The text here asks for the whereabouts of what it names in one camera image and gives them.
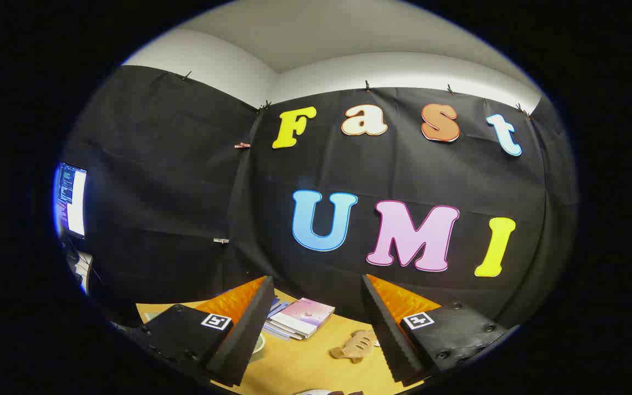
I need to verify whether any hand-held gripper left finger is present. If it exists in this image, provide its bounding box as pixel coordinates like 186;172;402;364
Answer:
128;275;276;387

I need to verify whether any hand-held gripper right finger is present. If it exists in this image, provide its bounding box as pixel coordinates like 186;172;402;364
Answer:
360;274;517;385

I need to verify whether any thin grey book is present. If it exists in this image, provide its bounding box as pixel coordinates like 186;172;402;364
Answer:
264;324;303;341

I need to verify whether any brown plush toy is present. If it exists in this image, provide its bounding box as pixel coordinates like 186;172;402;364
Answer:
330;329;378;364

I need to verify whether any blue cover book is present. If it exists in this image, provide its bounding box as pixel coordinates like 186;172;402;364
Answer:
268;296;290;319

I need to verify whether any white edged book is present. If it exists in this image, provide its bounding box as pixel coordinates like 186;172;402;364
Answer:
269;315;319;338

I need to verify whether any pink cover book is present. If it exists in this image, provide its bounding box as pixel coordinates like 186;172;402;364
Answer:
285;298;336;331

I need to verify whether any white device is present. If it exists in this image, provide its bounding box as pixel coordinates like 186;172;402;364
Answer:
66;250;95;295

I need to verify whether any computer monitor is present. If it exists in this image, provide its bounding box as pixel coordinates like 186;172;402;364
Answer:
54;162;88;240

